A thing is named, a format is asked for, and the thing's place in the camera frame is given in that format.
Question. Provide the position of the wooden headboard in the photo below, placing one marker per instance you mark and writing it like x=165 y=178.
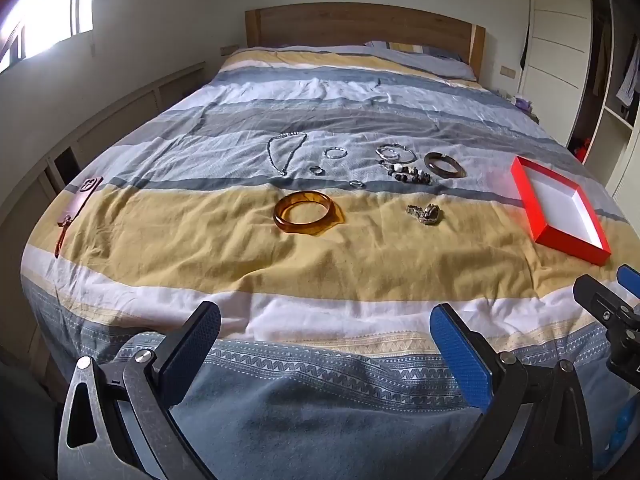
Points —
x=360 y=25

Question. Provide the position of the white wardrobe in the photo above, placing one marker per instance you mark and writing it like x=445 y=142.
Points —
x=555 y=20

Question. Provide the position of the red cardboard box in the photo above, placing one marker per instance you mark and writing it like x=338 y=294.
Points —
x=560 y=200

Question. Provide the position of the window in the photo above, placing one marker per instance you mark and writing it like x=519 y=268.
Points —
x=45 y=15

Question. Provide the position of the person's right hand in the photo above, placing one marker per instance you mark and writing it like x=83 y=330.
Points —
x=621 y=430

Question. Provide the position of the brown hanging coat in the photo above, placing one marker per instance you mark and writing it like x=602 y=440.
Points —
x=602 y=60

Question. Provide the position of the thin silver bangles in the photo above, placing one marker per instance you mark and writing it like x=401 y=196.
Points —
x=400 y=148

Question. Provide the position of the striped hanging shirt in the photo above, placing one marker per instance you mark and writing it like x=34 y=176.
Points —
x=627 y=80

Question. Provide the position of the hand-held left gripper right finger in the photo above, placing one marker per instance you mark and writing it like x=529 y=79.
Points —
x=462 y=355

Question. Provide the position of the bronze ornament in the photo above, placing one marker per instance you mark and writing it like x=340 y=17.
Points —
x=427 y=215

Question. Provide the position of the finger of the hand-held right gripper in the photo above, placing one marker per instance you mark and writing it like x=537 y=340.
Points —
x=600 y=305
x=629 y=276

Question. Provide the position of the amber bangle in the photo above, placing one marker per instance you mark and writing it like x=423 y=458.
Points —
x=278 y=214

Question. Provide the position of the striped pillow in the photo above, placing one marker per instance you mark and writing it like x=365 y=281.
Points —
x=425 y=60

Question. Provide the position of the dark brown bangle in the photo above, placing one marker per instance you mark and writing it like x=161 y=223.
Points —
x=429 y=161

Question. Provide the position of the low wall cabinet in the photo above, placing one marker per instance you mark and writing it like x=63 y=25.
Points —
x=125 y=105

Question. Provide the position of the wooden nightstand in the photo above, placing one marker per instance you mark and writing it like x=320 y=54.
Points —
x=535 y=116

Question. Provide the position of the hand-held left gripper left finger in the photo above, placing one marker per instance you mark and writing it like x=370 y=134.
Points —
x=192 y=355

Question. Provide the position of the wall socket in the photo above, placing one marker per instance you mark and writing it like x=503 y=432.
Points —
x=229 y=50
x=507 y=72

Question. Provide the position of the red object in wardrobe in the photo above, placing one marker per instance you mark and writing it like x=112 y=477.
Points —
x=581 y=151

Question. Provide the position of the purple tissue box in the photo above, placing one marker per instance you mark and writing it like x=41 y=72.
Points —
x=524 y=105

